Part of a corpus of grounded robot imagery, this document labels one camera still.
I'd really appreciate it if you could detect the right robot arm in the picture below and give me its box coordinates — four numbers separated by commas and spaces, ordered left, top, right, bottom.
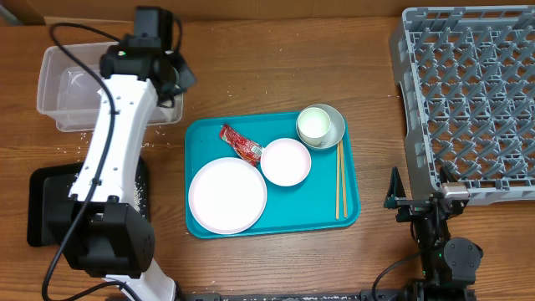
370, 167, 483, 301

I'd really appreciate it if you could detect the wooden chopstick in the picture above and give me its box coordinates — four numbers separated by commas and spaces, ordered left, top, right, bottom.
339, 141, 348, 218
335, 142, 340, 220

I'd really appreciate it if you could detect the large white plate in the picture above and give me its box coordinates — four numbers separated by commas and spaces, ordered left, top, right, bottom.
188, 157, 268, 235

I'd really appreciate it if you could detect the red sauce packet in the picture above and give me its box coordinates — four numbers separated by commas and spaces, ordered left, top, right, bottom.
219, 124, 263, 167

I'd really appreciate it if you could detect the left wooden chopstick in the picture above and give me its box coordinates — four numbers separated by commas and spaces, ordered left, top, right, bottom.
335, 142, 340, 220

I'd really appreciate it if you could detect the grey dishwasher rack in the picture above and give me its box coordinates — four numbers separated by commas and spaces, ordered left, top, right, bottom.
390, 5, 534, 206

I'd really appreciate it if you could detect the teal plastic serving tray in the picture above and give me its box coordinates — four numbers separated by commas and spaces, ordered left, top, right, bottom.
184, 111, 360, 237

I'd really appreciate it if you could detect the grey-green bowl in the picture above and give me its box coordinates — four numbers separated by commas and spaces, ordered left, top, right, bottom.
298, 104, 346, 150

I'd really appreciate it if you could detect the clear plastic waste bin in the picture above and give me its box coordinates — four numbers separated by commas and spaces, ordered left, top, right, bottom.
37, 42, 183, 132

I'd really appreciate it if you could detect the pile of white rice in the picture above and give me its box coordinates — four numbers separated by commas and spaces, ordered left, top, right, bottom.
134, 177, 145, 212

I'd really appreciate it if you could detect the small white plate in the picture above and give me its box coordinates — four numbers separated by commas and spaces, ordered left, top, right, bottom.
260, 138, 312, 186

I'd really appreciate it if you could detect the black rectangular tray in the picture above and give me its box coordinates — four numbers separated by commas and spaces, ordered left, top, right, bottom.
27, 158, 150, 247

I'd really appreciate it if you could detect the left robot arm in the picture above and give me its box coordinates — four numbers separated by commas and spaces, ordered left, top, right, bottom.
48, 7, 195, 300

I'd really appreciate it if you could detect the right wooden chopstick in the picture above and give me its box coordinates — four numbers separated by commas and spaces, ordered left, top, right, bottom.
339, 141, 348, 218

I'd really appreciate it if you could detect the white cup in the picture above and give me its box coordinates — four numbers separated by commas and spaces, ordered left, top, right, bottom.
297, 107, 331, 146

